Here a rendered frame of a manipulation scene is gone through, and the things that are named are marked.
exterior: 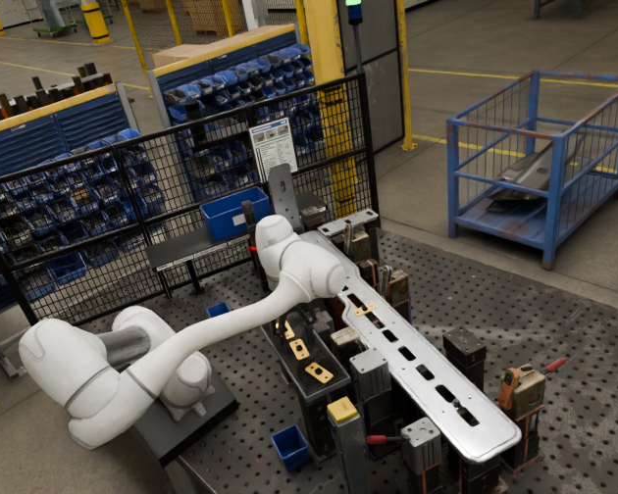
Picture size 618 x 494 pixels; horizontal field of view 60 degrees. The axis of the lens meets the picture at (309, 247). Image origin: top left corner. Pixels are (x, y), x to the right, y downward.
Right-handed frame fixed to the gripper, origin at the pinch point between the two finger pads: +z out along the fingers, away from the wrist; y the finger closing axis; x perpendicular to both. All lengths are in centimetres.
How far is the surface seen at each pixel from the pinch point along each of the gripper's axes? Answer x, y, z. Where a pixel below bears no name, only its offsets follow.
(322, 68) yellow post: 133, 67, -42
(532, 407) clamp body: -36, 56, 23
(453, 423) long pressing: -33, 32, 20
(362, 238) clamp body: 65, 51, 16
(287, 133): 127, 43, -16
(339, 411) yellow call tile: -27.3, 1.6, 4.0
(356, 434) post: -30.0, 4.2, 11.9
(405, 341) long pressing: 2.6, 36.7, 19.8
